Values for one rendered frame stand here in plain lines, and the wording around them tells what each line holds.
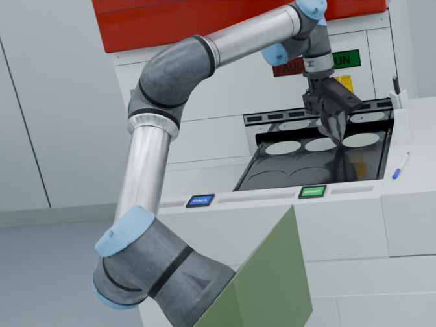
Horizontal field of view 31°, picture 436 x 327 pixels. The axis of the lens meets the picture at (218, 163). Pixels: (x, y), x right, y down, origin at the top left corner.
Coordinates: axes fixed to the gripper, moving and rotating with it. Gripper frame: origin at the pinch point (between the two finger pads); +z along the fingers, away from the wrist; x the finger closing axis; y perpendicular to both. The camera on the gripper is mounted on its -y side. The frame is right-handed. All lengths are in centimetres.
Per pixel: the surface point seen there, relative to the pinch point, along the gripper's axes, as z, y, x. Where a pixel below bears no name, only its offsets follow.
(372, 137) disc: 2.3, -3.1, -9.2
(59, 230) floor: 91, 243, -8
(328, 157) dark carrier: 1.7, -1.7, 6.5
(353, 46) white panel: -20.9, 4.8, -16.0
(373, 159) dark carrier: 1.8, -14.1, 3.0
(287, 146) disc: 1.6, 15.2, 5.6
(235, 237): 1, -14, 49
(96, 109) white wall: 29, 220, -40
